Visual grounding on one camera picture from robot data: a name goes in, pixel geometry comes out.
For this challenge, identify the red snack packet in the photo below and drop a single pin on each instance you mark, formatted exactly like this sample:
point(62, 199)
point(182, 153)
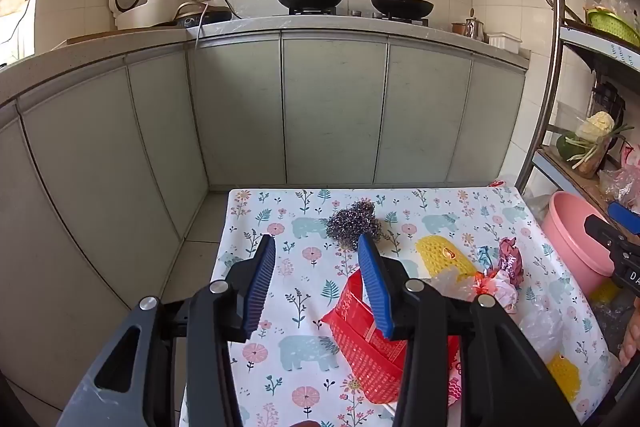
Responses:
point(360, 357)

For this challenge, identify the red white candy wrapper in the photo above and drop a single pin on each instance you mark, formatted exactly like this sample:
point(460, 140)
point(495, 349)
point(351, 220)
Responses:
point(502, 292)

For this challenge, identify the green onions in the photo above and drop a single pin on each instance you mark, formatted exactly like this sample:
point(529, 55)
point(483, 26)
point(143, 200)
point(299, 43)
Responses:
point(595, 147)

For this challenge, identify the small copper pot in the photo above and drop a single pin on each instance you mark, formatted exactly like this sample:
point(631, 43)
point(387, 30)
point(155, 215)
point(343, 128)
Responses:
point(458, 28)

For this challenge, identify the purple candy wrapper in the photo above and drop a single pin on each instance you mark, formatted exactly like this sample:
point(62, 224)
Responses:
point(511, 264)

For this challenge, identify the green plastic basket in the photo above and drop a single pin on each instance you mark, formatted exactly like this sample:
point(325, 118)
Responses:
point(612, 27)

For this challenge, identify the clear bag of nuts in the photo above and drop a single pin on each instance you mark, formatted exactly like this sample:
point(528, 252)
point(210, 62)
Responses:
point(625, 187)

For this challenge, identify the steel wool scourer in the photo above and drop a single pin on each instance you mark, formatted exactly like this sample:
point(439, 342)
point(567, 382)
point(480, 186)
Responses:
point(350, 222)

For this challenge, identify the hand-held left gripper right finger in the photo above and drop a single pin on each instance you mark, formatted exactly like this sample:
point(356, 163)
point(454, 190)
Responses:
point(375, 287)

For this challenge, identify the grey kitchen cabinet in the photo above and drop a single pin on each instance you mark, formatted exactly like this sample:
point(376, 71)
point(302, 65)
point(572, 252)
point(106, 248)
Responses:
point(325, 107)

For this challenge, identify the wooden cutting board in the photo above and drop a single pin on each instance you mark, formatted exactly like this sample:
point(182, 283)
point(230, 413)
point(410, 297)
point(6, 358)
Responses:
point(92, 38)

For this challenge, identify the translucent plastic bag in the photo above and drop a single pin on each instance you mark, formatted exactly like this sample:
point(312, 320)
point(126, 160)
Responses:
point(540, 327)

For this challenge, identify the blue white candy wrapper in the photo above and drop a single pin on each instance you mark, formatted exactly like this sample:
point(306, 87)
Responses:
point(484, 257)

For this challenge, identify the clear plastic vegetable container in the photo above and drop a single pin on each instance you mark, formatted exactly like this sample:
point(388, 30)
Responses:
point(597, 162)

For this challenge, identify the gas stove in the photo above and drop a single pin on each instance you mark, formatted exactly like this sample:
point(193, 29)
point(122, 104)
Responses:
point(312, 12)

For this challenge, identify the cauliflower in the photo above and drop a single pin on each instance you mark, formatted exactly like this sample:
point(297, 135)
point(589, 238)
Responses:
point(597, 124)

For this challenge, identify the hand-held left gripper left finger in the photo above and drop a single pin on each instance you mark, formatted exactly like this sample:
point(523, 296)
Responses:
point(262, 277)

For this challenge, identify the green pepper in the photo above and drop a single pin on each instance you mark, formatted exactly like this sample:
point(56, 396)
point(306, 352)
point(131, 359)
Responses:
point(567, 147)

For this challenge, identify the pink plastic bucket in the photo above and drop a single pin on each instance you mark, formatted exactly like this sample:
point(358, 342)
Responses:
point(570, 247)

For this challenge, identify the plain yellow foam net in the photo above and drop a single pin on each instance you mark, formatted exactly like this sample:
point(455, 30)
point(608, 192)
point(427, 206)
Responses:
point(565, 377)

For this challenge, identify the metal shelf rack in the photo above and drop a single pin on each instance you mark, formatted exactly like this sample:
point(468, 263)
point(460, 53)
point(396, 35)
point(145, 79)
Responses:
point(555, 57)

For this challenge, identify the window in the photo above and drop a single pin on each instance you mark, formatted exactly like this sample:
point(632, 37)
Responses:
point(20, 17)

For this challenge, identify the person's right hand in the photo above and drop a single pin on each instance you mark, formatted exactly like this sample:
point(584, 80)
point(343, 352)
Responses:
point(631, 339)

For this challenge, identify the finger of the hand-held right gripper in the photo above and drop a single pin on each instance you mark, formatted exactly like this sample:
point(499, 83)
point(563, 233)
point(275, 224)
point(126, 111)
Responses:
point(605, 237)
point(625, 218)

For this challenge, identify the metal kettle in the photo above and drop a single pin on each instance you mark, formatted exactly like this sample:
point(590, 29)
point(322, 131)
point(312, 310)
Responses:
point(475, 28)

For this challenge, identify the white plastic box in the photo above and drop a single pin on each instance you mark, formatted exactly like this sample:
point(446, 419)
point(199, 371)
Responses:
point(504, 42)

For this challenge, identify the yellow foam net red sticker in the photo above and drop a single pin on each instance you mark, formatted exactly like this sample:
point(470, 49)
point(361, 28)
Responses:
point(440, 257)

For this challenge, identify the black electric cooker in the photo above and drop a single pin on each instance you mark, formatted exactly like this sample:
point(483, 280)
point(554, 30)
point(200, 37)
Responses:
point(205, 16)

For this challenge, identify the floral printed tablecloth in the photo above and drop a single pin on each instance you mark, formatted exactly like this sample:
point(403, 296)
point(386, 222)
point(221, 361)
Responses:
point(300, 217)

